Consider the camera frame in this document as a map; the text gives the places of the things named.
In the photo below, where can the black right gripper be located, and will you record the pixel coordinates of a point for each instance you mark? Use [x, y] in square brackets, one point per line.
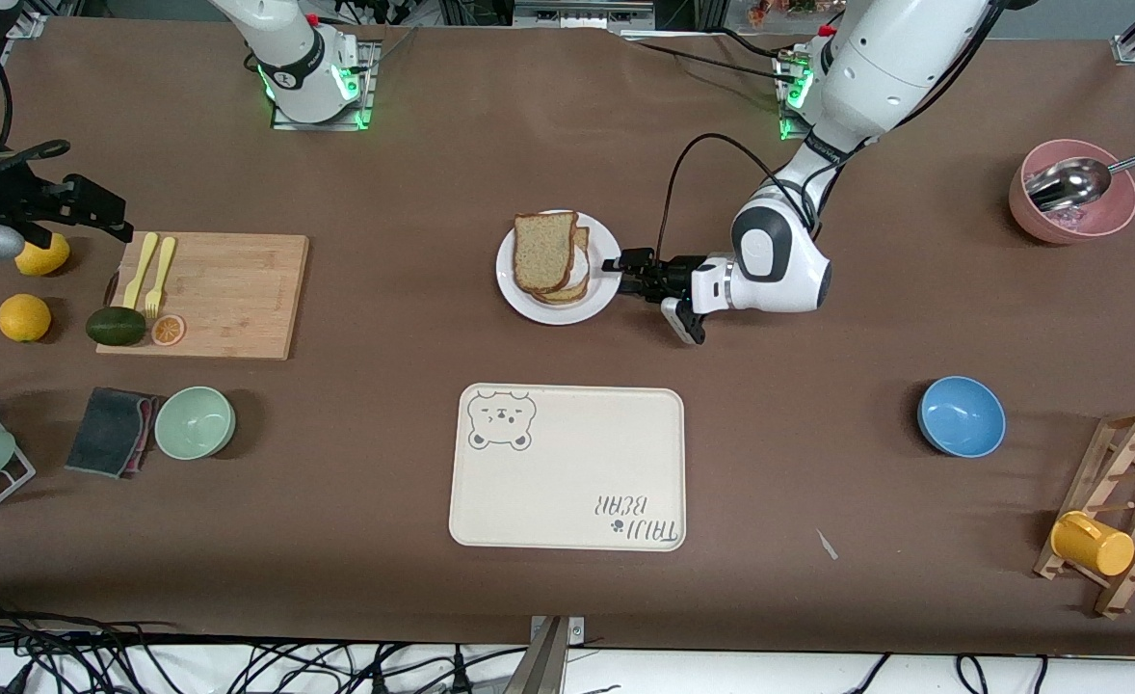
[11, 196]

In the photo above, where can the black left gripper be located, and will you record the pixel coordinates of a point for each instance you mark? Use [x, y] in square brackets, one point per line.
[675, 273]

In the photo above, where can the fried egg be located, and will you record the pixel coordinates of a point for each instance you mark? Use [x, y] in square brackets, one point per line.
[581, 270]

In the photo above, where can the seeded bread slice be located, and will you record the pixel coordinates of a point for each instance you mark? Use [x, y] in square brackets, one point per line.
[543, 251]

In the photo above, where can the white round plate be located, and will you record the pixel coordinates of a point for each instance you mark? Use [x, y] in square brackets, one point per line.
[519, 304]

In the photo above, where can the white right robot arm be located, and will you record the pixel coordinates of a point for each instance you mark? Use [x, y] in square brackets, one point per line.
[288, 48]

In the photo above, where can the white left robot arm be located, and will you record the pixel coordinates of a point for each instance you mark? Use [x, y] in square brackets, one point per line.
[779, 260]

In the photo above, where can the yellow lemon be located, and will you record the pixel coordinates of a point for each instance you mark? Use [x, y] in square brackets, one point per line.
[45, 260]
[24, 318]

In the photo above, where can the yellow plastic knife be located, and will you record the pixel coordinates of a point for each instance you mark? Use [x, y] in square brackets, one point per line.
[142, 270]

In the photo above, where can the yellow plastic fork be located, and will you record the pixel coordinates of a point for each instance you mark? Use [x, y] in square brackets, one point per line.
[163, 270]

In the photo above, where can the green avocado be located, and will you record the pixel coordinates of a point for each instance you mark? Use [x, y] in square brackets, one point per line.
[117, 326]

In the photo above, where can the orange slice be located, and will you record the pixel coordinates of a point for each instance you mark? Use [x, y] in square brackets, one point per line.
[168, 330]

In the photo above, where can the bamboo cutting board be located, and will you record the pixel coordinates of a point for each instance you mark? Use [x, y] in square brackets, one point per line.
[240, 289]

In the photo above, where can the beige bear print tray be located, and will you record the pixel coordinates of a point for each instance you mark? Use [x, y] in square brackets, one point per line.
[567, 472]

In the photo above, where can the dark grey folded cloth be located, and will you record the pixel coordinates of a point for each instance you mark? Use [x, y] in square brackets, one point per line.
[105, 432]

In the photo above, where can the pink cloth under grey cloth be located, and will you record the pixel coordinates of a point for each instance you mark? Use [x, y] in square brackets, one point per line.
[151, 424]

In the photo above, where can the mint green bowl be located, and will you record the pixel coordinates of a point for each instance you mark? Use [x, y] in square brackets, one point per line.
[195, 422]

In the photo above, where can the grey background box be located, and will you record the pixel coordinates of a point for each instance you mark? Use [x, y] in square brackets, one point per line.
[577, 14]

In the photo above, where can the small white paper scrap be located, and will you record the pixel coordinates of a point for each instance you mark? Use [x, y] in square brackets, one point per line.
[828, 546]

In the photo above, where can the blue bowl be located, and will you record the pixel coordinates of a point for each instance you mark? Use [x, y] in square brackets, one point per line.
[961, 416]

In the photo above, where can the metal ladle spoon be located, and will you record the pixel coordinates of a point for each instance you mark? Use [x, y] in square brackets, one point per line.
[1069, 183]

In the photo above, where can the pink bowl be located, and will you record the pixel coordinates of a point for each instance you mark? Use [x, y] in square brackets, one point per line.
[1107, 222]

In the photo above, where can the yellow mug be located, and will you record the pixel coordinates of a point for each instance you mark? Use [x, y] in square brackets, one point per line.
[1093, 545]

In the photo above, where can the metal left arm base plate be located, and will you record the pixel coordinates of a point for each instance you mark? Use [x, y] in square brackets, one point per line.
[791, 130]

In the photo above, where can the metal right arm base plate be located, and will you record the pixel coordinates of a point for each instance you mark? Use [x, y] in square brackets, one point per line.
[367, 96]

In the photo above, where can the metal table edge bracket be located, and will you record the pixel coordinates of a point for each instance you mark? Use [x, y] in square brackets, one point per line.
[548, 665]

